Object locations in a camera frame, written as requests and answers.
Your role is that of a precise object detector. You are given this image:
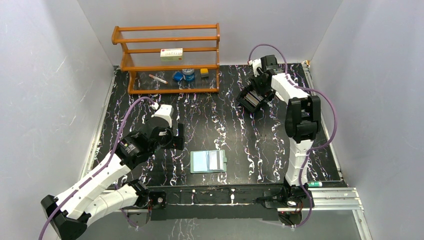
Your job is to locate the black card storage box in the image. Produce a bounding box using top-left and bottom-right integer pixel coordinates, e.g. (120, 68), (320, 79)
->
(236, 84), (275, 113)

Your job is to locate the mint green card holder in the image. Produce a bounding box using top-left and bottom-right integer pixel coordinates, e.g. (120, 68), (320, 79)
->
(190, 149), (227, 174)

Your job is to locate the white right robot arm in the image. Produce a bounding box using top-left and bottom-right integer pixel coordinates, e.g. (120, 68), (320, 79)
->
(248, 55), (321, 207)

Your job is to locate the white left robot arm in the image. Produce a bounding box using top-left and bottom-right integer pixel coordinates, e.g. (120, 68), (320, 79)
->
(40, 116), (185, 240)

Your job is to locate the stack of cards in box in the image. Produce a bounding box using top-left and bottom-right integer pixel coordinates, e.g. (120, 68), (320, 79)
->
(244, 90), (264, 108)

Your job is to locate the red white pen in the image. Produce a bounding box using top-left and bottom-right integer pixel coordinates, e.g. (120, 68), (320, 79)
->
(148, 74), (168, 84)

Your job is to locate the yellow black sponge block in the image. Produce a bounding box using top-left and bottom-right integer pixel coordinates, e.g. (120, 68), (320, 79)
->
(200, 68), (209, 79)

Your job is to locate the blue square lid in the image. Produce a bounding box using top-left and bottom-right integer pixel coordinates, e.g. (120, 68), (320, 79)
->
(172, 72), (184, 82)

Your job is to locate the blue round jar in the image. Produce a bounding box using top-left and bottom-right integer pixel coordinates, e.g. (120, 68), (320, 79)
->
(181, 68), (196, 82)

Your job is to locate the orange wooden shelf rack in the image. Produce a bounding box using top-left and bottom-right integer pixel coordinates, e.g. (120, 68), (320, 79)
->
(111, 23), (221, 95)

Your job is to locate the white medicine box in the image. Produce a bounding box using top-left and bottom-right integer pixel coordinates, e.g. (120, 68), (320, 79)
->
(160, 48), (184, 62)

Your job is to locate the green white marker pen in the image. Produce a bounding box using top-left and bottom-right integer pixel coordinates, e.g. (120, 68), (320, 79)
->
(307, 181), (323, 188)

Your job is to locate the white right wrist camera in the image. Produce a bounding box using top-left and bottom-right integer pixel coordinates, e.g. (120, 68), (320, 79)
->
(247, 58), (263, 77)

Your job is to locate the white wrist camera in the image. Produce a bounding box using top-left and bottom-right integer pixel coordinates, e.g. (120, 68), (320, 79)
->
(247, 58), (263, 77)
(152, 104), (174, 128)

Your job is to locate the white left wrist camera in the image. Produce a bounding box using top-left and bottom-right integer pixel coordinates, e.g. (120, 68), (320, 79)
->
(152, 104), (174, 128)

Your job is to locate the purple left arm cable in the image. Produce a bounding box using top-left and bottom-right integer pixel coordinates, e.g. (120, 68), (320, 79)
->
(38, 96), (158, 240)

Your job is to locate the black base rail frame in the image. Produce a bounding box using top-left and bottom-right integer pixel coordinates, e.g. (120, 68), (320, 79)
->
(132, 183), (320, 224)

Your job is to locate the silver aluminium rail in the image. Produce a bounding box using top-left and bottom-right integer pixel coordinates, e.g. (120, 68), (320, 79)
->
(276, 187), (365, 213)

